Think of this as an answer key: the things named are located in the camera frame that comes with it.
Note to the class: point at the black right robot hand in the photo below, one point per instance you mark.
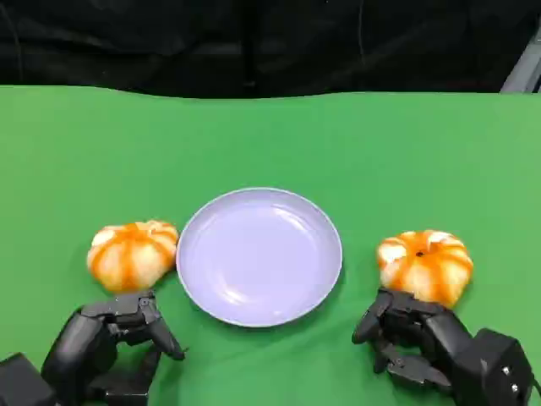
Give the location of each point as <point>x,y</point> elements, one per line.
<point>444,334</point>

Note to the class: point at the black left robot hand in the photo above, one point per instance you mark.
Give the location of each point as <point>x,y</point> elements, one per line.
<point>74,351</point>

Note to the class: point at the orange white toy bread roll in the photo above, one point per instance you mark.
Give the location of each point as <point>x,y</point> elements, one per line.
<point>131,258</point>
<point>427,266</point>

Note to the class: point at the lilac plate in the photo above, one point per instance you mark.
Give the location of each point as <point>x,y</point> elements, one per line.
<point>258,258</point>

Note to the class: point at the green table cloth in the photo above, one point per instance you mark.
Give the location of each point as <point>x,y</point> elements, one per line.
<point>270,144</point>

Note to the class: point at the black backdrop curtain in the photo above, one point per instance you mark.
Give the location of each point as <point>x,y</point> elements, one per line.
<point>169,42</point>

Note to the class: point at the black vertical pole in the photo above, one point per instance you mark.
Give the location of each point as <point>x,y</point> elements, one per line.
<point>249,42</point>

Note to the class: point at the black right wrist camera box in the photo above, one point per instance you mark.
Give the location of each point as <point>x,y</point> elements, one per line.
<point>494,368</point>

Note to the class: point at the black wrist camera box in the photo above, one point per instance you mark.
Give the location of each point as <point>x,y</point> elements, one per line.
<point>21,382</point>
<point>494,368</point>

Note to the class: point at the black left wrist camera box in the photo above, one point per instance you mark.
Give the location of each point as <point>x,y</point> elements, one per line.
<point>21,382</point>

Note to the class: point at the grey metal frame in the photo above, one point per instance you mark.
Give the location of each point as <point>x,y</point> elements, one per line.
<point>524,72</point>

